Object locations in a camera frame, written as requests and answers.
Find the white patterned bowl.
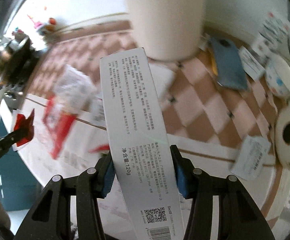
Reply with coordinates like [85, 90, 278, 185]
[265, 54, 290, 99]

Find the white toothpaste box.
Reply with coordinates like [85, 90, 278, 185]
[100, 48, 184, 239]

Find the white paper receipt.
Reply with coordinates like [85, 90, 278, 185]
[231, 135, 271, 181]

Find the white paper towel roll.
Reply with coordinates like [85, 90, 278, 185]
[124, 0, 206, 61]

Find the white printed card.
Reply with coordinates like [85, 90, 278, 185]
[239, 46, 265, 81]

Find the red snack wrapper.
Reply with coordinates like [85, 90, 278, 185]
[13, 109, 35, 147]

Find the checkered tablecloth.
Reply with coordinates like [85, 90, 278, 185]
[26, 19, 290, 221]

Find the blue kitchen cabinet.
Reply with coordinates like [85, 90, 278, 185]
[0, 115, 45, 212]

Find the red white plastic package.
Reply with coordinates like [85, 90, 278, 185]
[42, 64, 97, 159]

